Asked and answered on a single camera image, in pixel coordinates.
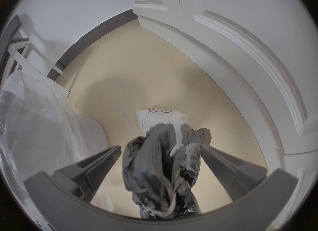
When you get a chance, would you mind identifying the white wardrobe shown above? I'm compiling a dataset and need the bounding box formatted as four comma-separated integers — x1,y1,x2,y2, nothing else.
133,0,318,156

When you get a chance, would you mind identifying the grey and white chair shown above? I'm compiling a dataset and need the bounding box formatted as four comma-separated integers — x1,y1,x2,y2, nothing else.
0,15,71,96

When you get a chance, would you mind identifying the black plastic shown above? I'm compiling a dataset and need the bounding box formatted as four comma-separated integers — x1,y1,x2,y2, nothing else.
122,123,212,219

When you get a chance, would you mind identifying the clear plastic bag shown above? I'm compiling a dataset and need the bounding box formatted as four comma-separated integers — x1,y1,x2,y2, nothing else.
0,69,115,213

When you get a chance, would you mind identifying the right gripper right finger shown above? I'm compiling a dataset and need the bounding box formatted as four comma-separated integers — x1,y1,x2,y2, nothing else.
199,143,269,203

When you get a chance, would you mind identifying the white trash bin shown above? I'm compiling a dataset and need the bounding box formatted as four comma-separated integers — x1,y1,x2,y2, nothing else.
0,112,110,212

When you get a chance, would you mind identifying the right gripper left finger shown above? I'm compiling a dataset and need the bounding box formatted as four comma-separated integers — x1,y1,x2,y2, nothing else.
50,145,123,202

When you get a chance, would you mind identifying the white printed wrapper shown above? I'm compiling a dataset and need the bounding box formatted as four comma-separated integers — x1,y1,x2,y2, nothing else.
135,108,188,156

